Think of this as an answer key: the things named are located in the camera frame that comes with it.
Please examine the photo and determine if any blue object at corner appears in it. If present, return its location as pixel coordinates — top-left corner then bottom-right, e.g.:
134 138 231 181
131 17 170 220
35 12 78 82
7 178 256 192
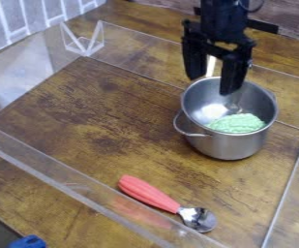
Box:
7 234 47 248

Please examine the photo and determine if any red handled metal spoon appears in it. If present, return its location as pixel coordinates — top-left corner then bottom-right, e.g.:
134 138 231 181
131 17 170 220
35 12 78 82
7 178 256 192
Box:
118 175 218 233

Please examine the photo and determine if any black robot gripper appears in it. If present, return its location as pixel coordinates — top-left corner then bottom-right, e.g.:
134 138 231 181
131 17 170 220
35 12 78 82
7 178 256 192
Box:
183 0 255 96

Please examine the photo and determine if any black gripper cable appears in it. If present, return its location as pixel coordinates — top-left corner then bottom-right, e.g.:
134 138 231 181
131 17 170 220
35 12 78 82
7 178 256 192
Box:
237 0 265 14

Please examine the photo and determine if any silver metal pot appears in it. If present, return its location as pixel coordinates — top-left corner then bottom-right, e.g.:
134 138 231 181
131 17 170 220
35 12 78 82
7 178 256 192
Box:
174 77 277 160

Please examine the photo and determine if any green bumpy toy gourd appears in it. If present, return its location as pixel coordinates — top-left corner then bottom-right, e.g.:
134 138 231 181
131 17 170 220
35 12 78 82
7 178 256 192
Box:
206 113 265 134

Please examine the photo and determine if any clear acrylic enclosure wall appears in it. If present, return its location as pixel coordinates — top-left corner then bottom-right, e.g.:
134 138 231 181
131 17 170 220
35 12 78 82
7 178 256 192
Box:
0 19 299 248

